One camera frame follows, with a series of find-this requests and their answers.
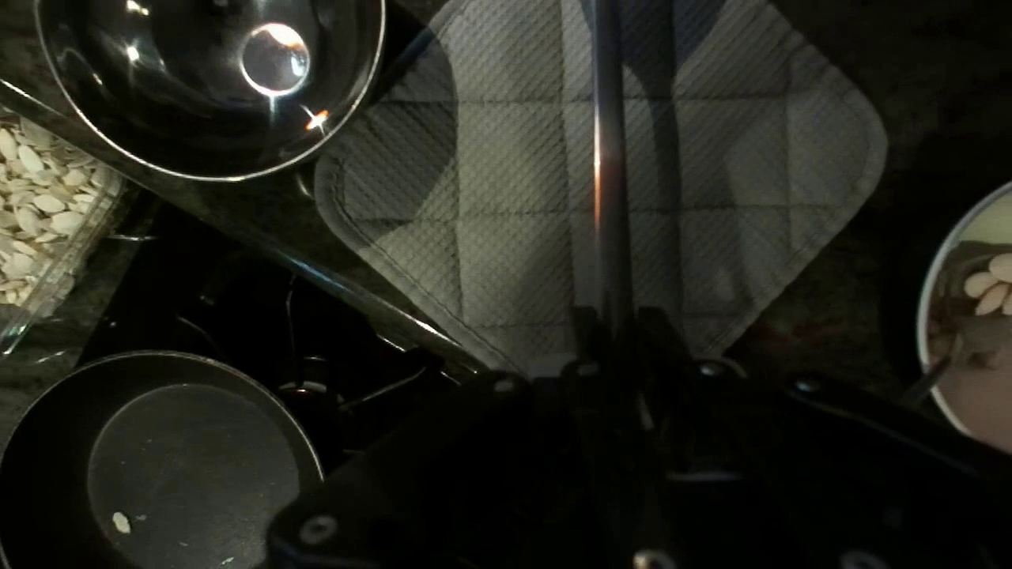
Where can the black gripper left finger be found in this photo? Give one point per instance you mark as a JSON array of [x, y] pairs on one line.
[[587, 350]]

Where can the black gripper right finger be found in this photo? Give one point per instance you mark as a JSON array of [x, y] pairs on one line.
[[658, 350]]

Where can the silver metal bowl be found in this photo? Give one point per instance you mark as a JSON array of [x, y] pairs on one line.
[[160, 96]]

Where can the small black bowl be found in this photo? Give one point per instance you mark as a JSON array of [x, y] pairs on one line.
[[982, 366]]

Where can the black frying pan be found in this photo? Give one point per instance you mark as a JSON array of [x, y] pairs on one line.
[[190, 461]]

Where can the black gas stove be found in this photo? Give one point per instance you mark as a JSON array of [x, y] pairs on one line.
[[318, 350]]

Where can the white bean piece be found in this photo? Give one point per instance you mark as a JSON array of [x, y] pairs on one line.
[[121, 521]]

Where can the clear container of white beans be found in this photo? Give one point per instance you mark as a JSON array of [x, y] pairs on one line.
[[41, 208]]

